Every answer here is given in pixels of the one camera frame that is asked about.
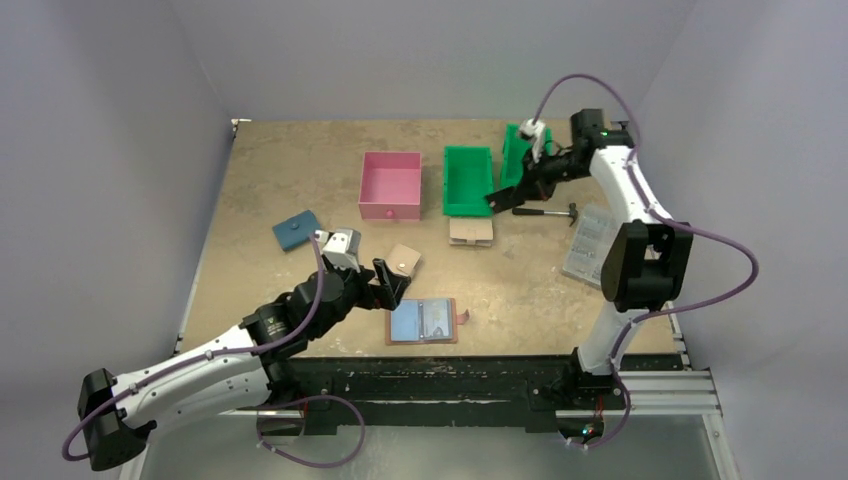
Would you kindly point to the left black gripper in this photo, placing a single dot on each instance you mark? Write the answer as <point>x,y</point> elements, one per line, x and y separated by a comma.
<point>374,288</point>

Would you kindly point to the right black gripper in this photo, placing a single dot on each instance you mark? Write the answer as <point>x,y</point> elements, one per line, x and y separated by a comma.
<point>524,185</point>

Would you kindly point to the brown card holder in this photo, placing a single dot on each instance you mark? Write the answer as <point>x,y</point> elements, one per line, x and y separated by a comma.
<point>403,326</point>

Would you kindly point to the beige card holder with strap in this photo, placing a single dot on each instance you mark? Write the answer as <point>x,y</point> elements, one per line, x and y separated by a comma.
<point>477,232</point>

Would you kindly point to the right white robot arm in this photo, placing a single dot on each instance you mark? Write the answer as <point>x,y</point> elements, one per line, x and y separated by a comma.
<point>645,265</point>

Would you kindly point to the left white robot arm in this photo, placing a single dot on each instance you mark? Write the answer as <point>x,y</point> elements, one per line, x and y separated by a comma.
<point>243,367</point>

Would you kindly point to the cream card holder with snap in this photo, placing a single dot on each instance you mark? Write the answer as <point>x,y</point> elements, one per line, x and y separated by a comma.
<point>403,260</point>

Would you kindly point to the blue card holder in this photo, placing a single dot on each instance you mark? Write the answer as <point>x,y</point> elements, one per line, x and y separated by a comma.
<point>296,230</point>

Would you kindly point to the left green bin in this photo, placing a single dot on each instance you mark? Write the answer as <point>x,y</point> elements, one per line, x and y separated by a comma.
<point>467,180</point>

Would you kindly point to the green bin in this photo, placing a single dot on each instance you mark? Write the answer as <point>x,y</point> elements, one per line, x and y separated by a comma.
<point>514,149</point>
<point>467,180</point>

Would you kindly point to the right green bin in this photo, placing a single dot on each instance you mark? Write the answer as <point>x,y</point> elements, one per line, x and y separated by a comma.
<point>514,149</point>

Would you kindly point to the pink open box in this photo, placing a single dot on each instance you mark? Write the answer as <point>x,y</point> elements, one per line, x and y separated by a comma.
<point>391,186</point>

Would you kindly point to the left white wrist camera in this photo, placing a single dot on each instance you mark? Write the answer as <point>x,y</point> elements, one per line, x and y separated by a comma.
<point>340,248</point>

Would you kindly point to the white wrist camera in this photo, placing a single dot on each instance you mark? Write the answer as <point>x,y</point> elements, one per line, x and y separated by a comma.
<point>340,248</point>
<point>532,129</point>

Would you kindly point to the black handled hammer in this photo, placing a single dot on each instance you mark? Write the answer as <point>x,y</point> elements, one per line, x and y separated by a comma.
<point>572,213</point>

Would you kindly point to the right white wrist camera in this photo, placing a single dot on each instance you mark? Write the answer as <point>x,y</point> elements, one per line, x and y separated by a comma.
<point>532,129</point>

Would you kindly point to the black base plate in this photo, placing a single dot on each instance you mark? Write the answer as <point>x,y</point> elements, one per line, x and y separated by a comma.
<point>518,391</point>

